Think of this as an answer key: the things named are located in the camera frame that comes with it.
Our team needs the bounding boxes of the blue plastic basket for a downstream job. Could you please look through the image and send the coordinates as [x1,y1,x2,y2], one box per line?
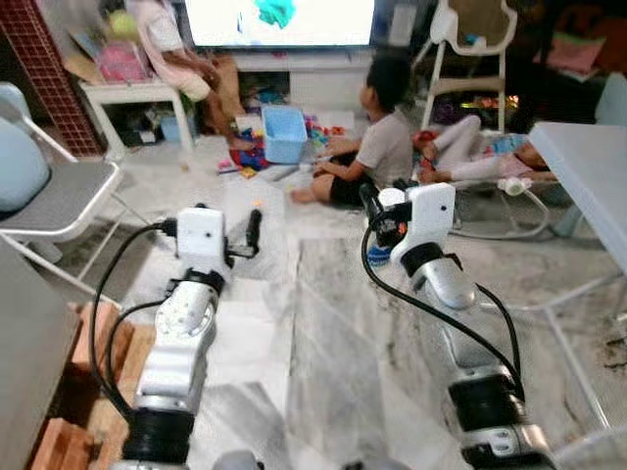
[261,105,311,165]

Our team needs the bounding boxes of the person in pink dress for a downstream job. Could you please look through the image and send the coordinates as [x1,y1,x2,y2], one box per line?
[129,0,246,138]

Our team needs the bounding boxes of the flat screen television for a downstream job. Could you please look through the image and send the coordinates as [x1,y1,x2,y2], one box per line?
[182,0,377,50]

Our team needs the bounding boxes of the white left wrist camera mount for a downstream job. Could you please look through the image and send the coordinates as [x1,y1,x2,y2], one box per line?
[176,208,232,285]

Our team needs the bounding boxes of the child in grey shirt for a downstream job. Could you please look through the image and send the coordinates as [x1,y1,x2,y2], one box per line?
[290,54,415,209]

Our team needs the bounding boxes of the pink backpack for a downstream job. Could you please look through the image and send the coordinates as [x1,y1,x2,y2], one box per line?
[96,41,150,84]

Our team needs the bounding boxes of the white high chair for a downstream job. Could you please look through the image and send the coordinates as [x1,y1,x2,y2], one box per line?
[419,0,520,133]

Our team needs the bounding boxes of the brown cardboard sheet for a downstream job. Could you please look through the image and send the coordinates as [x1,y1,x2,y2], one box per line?
[88,321,158,466]

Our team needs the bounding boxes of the child in pink trousers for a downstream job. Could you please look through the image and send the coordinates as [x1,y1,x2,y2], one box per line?
[415,115,552,185]

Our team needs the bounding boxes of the colourful toy blocks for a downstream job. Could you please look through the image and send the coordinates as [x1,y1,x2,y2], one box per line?
[230,125,267,175]

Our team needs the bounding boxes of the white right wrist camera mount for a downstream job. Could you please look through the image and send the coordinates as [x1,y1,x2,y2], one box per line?
[390,183,458,258]

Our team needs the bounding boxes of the white television cabinet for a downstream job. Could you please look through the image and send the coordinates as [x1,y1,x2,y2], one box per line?
[227,47,437,117]

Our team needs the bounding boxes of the small blue toy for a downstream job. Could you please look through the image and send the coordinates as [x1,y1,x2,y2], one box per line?
[366,245,395,268]

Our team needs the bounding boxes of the white fridge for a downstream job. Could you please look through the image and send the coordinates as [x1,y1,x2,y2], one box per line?
[0,240,81,470]

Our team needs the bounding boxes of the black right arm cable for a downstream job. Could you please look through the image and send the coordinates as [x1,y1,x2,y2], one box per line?
[360,223,525,398]
[475,284,526,400]

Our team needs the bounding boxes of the white baby bouncer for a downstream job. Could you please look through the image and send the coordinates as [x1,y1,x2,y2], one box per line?
[446,174,555,241]

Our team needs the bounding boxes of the grey folding chair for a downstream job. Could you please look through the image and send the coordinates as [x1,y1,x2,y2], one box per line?
[0,83,133,300]

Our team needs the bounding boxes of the pink cushion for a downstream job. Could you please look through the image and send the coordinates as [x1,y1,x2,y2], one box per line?
[547,32,605,76]

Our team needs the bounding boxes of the small white table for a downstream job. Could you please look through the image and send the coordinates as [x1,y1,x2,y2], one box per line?
[78,80,197,158]

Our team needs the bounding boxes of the blue storage box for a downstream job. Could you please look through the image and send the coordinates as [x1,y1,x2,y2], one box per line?
[160,115,194,145]

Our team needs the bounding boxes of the grey folding table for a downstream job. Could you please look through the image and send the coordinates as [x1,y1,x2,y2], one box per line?
[478,121,627,470]

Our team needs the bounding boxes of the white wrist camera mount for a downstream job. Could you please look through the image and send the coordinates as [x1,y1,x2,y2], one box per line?
[390,183,458,258]
[176,208,232,285]

